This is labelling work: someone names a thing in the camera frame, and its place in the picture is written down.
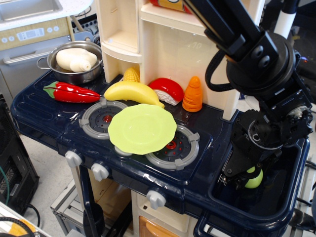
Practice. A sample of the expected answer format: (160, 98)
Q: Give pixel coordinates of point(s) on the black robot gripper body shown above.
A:
(254, 138)

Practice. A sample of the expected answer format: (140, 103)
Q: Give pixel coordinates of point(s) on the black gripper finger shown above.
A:
(226, 177)
(242, 179)

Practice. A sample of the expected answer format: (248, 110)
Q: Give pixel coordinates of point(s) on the green toy pear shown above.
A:
(253, 183)

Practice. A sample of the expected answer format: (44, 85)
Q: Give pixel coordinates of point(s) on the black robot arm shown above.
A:
(259, 64)

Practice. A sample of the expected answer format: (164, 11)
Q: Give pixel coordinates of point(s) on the light green toy plate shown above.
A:
(142, 129)

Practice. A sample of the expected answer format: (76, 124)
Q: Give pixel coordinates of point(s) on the orange toy carrot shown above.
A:
(193, 97)

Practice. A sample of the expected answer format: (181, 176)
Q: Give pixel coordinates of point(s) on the navy cream toy kitchen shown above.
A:
(202, 114)

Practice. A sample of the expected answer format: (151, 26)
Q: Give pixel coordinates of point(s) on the red white toy sushi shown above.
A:
(167, 90)

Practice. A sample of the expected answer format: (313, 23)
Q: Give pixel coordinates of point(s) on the white pipe stand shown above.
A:
(286, 17)

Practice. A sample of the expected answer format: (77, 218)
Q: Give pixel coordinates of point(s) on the yellow toy banana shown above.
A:
(133, 91)

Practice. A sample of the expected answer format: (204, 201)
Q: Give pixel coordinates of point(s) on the yellow toy corn cob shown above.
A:
(131, 74)

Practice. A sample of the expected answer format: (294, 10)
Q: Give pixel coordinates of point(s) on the red toy ketchup bottle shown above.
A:
(178, 5)

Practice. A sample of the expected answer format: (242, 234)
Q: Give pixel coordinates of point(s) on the small steel pot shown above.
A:
(49, 62)

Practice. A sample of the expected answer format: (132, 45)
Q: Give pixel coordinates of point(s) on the red toy chili pepper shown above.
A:
(65, 92)

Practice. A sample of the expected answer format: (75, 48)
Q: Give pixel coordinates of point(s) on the cream toy bottle in pot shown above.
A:
(76, 59)

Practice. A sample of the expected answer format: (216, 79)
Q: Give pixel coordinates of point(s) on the black computer tower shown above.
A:
(18, 178)

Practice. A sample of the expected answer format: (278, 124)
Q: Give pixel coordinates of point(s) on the grey toy dishwasher unit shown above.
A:
(21, 47)

